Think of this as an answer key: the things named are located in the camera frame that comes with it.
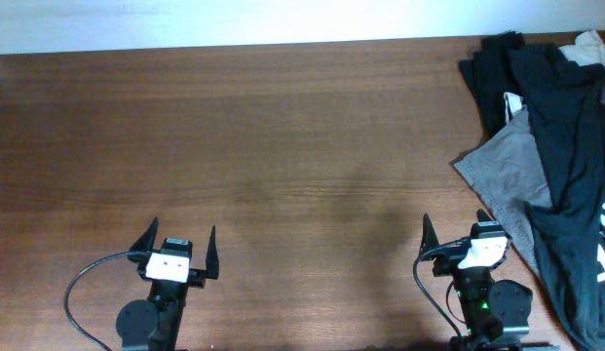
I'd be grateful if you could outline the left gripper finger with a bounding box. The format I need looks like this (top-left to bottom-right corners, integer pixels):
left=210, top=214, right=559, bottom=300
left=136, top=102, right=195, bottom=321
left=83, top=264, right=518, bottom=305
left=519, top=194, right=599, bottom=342
left=130, top=217, right=159, bottom=253
left=206, top=226, right=219, bottom=280

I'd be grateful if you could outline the black Nike t-shirt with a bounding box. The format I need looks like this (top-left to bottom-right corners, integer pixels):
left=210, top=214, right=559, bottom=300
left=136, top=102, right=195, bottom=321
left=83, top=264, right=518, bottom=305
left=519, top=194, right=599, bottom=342
left=509, top=44, right=605, bottom=350

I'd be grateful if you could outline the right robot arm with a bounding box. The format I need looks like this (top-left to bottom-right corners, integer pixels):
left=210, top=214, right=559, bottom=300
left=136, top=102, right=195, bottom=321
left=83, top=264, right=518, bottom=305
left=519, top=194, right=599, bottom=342
left=413, top=210, right=533, bottom=350

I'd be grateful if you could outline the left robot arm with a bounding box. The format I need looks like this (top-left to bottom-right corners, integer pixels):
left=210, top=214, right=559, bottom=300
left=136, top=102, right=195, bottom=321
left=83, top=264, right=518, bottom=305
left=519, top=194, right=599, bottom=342
left=116, top=219, right=219, bottom=351

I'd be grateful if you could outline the grey garment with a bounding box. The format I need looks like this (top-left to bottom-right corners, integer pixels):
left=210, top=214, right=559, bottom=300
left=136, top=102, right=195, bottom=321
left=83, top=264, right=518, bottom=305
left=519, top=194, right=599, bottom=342
left=454, top=109, right=552, bottom=273

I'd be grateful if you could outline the black garment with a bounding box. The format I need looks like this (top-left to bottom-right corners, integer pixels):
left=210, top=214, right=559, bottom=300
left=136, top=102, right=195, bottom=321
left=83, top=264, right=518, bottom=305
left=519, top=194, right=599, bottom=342
left=458, top=31, right=525, bottom=137

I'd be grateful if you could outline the white garment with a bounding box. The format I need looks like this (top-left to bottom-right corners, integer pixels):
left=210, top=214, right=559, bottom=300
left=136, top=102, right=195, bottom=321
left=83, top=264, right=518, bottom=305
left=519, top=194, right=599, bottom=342
left=559, top=30, right=605, bottom=67

